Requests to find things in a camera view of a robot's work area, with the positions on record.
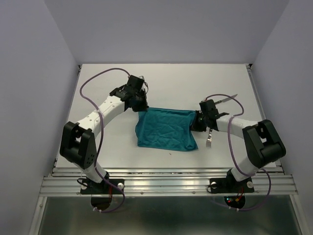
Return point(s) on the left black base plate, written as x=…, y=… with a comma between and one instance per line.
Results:
x=88, y=187

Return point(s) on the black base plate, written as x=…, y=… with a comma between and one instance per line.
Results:
x=228, y=184
x=88, y=187

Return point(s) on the teal cloth napkin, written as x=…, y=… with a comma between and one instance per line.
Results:
x=166, y=129

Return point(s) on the aluminium right side rail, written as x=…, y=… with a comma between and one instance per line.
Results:
x=260, y=107

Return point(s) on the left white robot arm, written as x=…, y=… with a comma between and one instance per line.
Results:
x=78, y=143

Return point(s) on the metal fork black handle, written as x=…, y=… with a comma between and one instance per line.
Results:
x=209, y=138

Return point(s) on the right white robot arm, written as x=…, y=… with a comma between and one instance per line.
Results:
x=262, y=142

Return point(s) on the aluminium rail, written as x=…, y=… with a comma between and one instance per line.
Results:
x=260, y=107
x=144, y=182

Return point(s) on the aluminium front rail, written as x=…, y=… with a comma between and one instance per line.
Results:
x=144, y=182

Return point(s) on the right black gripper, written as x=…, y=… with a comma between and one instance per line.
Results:
x=195, y=127

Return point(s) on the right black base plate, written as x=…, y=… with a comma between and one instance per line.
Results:
x=228, y=184

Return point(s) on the metal knife black handle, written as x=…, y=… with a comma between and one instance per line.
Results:
x=226, y=99

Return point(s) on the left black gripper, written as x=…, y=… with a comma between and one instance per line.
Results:
x=144, y=106

